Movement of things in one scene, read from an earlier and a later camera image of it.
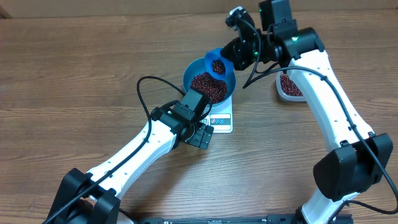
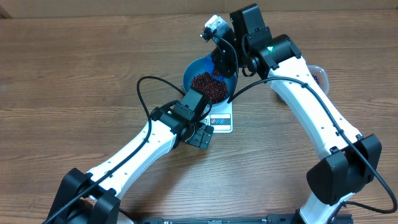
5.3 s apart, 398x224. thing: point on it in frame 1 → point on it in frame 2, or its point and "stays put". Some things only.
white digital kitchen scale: x=221 y=117 stays put
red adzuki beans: x=207 y=84 stays put
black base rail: x=270 y=219 stays put
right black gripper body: x=247 y=56 → x=231 y=65
